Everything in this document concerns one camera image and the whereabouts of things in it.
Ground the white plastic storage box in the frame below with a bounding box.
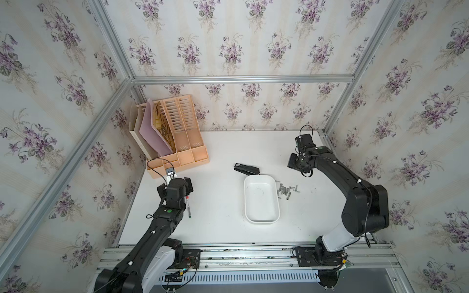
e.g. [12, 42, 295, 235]
[244, 175, 281, 225]

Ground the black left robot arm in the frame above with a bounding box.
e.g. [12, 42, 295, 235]
[94, 177, 194, 293]

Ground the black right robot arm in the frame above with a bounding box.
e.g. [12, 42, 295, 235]
[288, 134, 390, 257]

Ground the red capped marker pen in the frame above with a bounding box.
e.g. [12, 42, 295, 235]
[185, 196, 192, 219]

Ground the purple folder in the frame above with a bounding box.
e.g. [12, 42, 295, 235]
[139, 100, 173, 156]

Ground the black stapler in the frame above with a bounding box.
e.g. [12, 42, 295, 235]
[234, 163, 260, 176]

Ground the peach plastic desk organizer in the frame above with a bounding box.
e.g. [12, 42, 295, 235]
[144, 95, 210, 179]

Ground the beige file folder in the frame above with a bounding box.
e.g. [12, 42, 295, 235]
[129, 105, 158, 160]

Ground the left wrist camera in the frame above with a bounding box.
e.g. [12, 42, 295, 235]
[166, 167, 177, 184]

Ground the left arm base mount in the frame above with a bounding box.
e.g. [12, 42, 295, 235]
[168, 249, 202, 270]

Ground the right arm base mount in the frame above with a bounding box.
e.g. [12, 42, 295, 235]
[292, 246, 348, 267]

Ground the aluminium front rail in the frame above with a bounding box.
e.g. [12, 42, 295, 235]
[96, 242, 402, 286]

